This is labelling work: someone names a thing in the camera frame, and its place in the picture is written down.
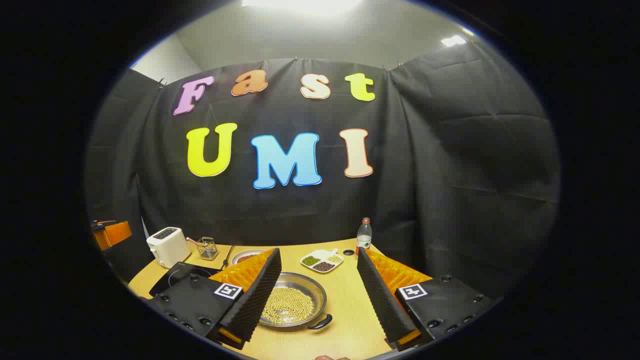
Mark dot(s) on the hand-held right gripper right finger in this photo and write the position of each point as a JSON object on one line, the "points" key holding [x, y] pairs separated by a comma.
{"points": [[382, 300]]}

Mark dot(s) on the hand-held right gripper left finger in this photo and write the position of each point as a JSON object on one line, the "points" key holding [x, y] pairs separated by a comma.
{"points": [[255, 300]]}

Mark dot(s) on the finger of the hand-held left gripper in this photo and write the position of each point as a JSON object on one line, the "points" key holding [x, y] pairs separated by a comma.
{"points": [[112, 235]]}

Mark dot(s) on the black induction cooktop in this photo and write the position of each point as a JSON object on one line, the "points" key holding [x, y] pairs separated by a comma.
{"points": [[185, 272]]}

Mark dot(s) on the pile of soybeans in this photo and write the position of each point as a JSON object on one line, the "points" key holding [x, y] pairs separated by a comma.
{"points": [[290, 305]]}

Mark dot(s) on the brown meat patty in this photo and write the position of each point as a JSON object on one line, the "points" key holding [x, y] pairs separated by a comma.
{"points": [[247, 258]]}

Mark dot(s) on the white round plate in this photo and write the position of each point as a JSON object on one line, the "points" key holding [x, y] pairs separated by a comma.
{"points": [[235, 256]]}

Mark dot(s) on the white toaster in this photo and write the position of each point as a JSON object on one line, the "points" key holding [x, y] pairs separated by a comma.
{"points": [[167, 247]]}

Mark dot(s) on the pile of yellow beans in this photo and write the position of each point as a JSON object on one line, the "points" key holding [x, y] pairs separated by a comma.
{"points": [[334, 259]]}

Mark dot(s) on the pile of dark red beans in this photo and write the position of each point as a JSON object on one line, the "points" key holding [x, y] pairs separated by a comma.
{"points": [[324, 266]]}

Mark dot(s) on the clear plastic water bottle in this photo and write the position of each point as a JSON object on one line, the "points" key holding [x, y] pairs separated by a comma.
{"points": [[364, 235]]}

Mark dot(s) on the pile of green beans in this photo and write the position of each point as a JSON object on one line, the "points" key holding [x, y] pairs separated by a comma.
{"points": [[310, 260]]}

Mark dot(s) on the white compartment dish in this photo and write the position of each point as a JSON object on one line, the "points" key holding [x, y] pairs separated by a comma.
{"points": [[331, 252]]}

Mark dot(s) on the ceiling light panel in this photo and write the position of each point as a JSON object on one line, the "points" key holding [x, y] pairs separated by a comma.
{"points": [[452, 40], [300, 4]]}

